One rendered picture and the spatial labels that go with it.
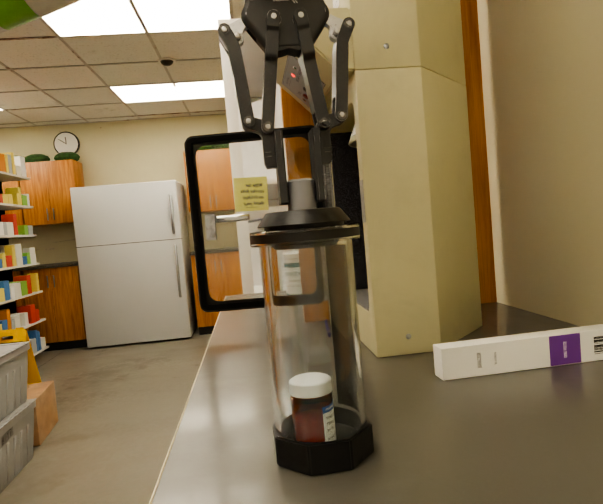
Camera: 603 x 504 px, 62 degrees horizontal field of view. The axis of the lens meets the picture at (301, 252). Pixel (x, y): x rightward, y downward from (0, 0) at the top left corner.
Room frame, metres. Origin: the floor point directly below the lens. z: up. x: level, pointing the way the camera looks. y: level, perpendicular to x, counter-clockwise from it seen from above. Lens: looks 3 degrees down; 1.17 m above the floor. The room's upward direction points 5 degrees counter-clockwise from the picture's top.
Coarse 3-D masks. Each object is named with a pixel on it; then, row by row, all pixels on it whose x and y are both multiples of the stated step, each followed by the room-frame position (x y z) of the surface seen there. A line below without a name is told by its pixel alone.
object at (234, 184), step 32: (224, 160) 1.12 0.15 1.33; (256, 160) 1.12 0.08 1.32; (288, 160) 1.12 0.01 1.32; (224, 192) 1.12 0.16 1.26; (256, 192) 1.12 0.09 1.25; (224, 224) 1.12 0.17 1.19; (256, 224) 1.12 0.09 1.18; (224, 256) 1.12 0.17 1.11; (256, 256) 1.12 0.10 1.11; (224, 288) 1.12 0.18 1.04; (256, 288) 1.12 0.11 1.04
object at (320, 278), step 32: (352, 224) 0.46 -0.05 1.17; (288, 256) 0.45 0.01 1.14; (320, 256) 0.45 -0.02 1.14; (352, 256) 0.48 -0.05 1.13; (288, 288) 0.45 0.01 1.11; (320, 288) 0.45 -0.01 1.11; (352, 288) 0.47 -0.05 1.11; (288, 320) 0.45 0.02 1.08; (320, 320) 0.45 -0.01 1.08; (352, 320) 0.47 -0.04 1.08; (288, 352) 0.45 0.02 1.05; (320, 352) 0.45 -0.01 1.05; (352, 352) 0.46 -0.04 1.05; (288, 384) 0.45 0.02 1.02; (320, 384) 0.45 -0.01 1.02; (352, 384) 0.46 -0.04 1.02; (288, 416) 0.46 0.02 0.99; (320, 416) 0.45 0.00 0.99; (352, 416) 0.46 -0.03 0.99
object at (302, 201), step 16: (288, 192) 0.49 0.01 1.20; (304, 192) 0.48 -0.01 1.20; (288, 208) 0.49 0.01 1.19; (304, 208) 0.48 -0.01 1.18; (320, 208) 0.46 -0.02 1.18; (336, 208) 0.47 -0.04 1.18; (272, 224) 0.46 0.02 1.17; (288, 224) 0.45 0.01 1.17; (304, 224) 0.45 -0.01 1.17; (320, 224) 0.46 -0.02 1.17; (336, 224) 0.47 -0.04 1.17
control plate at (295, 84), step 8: (288, 56) 0.92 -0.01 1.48; (288, 64) 0.96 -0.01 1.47; (296, 64) 0.92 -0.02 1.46; (288, 72) 0.99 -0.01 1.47; (296, 72) 0.96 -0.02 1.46; (288, 80) 1.04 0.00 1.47; (296, 80) 1.00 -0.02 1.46; (288, 88) 1.08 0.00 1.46; (296, 88) 1.04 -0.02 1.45; (296, 96) 1.09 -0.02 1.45
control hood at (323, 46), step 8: (328, 8) 0.81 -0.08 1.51; (336, 8) 0.81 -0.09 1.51; (344, 8) 0.81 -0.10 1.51; (336, 16) 0.81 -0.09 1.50; (344, 16) 0.81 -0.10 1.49; (328, 32) 0.81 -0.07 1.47; (320, 40) 0.81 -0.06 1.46; (328, 40) 0.81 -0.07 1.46; (320, 48) 0.81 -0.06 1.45; (328, 48) 0.81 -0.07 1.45; (352, 48) 0.82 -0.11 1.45; (320, 56) 0.82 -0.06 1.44; (328, 56) 0.81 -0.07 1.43; (352, 56) 0.82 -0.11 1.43; (280, 64) 0.99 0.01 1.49; (320, 64) 0.84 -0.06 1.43; (328, 64) 0.82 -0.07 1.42; (352, 64) 0.82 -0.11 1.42; (280, 72) 1.03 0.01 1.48; (320, 72) 0.87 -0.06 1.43; (328, 72) 0.85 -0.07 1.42; (280, 80) 1.08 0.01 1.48; (328, 80) 0.88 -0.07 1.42; (328, 88) 0.92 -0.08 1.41; (328, 96) 0.96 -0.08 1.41; (304, 104) 1.10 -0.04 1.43; (328, 104) 1.03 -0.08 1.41
